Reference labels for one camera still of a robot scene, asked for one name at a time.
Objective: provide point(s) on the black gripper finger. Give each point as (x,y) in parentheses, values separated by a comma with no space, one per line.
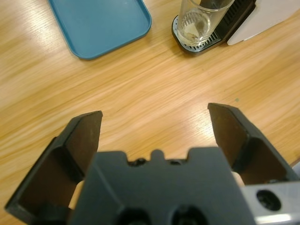
(51,173)
(248,152)

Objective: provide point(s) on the black drip tray silver grate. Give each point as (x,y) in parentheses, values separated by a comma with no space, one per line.
(199,49)

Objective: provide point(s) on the clear drinking glass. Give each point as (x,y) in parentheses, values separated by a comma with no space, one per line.
(194,25)

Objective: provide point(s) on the white capsule coffee machine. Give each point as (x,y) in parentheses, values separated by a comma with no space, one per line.
(262,21)

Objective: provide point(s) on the teal plastic tray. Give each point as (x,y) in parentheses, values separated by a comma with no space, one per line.
(100,25)

